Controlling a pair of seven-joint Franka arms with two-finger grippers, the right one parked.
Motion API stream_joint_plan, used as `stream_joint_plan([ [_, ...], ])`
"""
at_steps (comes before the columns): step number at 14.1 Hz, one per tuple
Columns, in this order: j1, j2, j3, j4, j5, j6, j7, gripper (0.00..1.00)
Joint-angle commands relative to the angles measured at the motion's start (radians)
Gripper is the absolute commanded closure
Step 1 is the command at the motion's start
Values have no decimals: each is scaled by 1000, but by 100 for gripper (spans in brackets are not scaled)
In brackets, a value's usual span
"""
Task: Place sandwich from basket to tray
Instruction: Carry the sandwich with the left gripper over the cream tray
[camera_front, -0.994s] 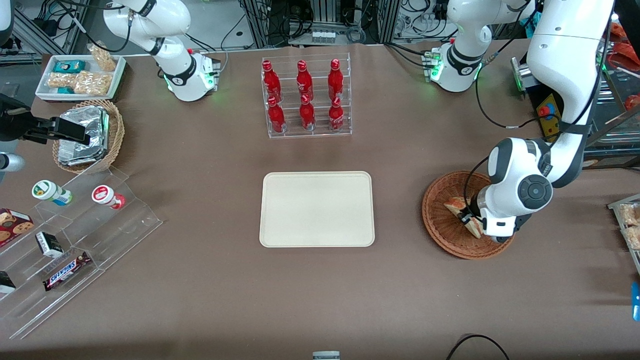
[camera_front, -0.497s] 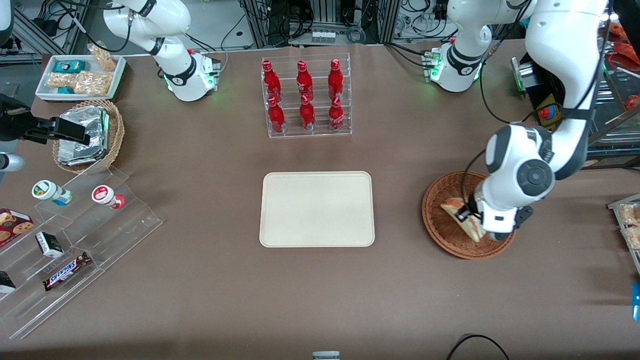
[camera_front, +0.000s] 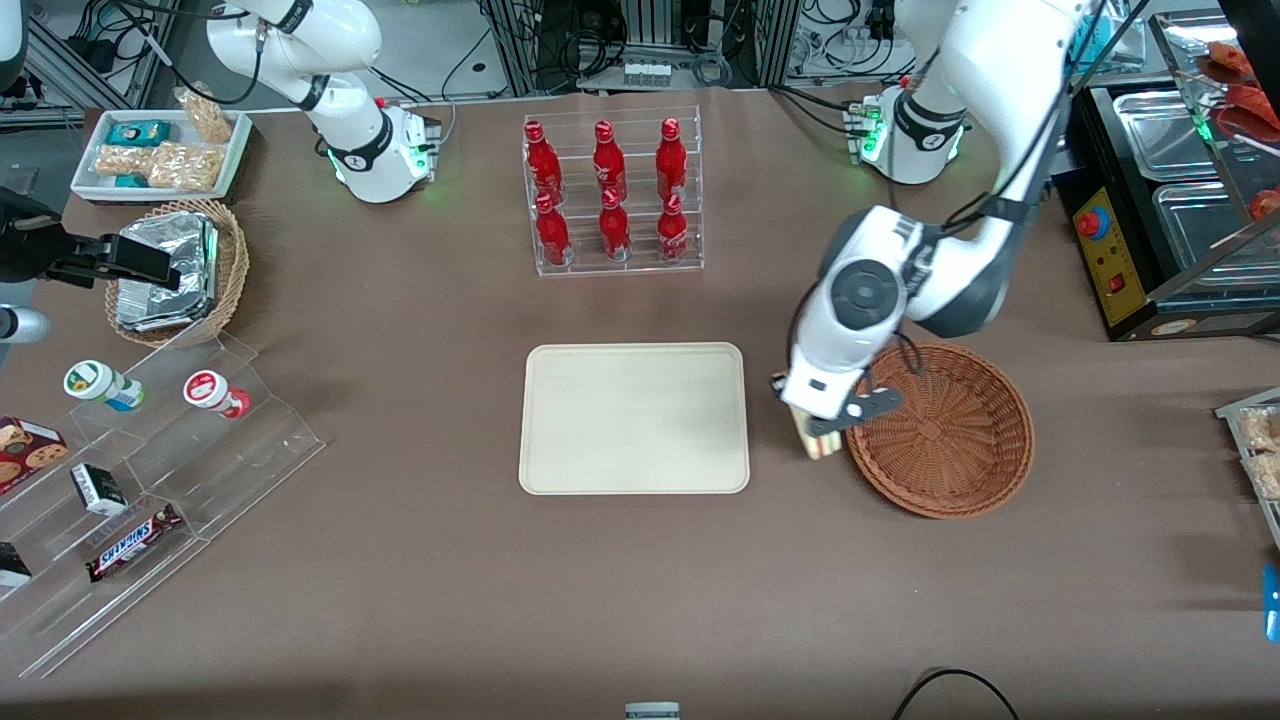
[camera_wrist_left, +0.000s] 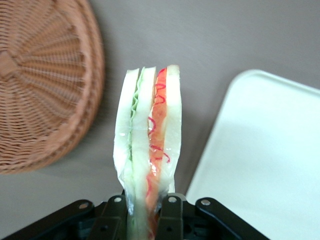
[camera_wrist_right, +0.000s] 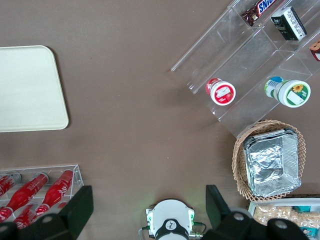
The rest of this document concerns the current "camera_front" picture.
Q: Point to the black snack box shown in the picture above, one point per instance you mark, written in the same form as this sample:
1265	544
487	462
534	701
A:
12	565

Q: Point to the light tan wicker basket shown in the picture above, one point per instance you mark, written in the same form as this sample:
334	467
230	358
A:
232	265

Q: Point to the Snickers chocolate bar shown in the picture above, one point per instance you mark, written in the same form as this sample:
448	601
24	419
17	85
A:
132	543

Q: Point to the blue plastic object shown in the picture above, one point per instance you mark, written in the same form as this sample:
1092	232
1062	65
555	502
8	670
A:
1272	605

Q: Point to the small black white carton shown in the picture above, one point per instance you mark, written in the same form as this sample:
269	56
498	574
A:
98	490

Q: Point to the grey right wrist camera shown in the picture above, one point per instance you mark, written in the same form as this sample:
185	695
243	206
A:
22	325

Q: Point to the black food warmer appliance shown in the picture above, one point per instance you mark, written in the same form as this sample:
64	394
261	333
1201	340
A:
1110	260

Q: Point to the triangular sandwich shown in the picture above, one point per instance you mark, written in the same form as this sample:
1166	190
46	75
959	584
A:
822	445

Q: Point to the small teal snack packet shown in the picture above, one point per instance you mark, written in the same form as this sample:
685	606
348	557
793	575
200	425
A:
130	181

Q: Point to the foil wrapped food stack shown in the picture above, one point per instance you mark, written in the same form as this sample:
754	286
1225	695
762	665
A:
165	240

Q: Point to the red cookie box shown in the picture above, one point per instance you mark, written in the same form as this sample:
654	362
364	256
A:
25	450

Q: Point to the metal warmer pan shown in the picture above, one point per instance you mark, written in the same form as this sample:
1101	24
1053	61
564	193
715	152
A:
1160	135
1200	235

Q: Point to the clear acrylic stepped display stand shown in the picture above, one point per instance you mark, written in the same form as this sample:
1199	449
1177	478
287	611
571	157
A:
220	470

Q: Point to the clear acrylic bottle rack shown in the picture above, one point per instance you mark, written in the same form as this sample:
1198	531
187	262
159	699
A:
640	270

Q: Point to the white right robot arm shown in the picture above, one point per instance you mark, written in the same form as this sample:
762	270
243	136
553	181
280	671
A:
345	90

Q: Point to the grey tray with snack bags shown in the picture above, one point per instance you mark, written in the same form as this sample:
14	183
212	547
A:
1232	410

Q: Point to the green lid yogurt bottle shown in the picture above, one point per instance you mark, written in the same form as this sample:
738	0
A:
100	384

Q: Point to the white rectangular snack tray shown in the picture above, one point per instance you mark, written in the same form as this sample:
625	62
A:
90	185

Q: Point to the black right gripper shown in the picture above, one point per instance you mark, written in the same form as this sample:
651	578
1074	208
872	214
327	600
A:
28	245

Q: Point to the teal cloth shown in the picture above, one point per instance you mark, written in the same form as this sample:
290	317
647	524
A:
1095	35

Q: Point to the beige rectangular tray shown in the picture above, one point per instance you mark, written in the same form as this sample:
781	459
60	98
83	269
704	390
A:
630	420

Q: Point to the red lid yogurt bottle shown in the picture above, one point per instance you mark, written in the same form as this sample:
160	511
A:
212	392

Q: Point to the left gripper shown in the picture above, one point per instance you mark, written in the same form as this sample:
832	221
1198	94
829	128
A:
775	384

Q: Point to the large clear bag of peanuts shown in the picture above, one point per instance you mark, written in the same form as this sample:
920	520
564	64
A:
185	168

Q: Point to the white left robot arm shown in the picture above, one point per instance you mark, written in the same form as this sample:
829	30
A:
1010	60

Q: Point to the red cola bottle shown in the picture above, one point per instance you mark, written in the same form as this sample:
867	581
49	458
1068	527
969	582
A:
608	165
551	238
672	235
540	165
614	232
671	165

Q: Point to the clear bag of puffed snacks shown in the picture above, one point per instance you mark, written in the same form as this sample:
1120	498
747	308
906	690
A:
1266	475
1262	430

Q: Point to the brown round wicker basket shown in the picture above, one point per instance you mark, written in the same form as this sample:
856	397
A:
950	450

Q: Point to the red fried food piece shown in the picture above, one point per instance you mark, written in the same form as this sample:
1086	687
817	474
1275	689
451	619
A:
1255	110
1268	203
1228	60

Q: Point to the grey device edge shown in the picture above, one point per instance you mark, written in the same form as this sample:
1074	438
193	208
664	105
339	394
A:
652	711

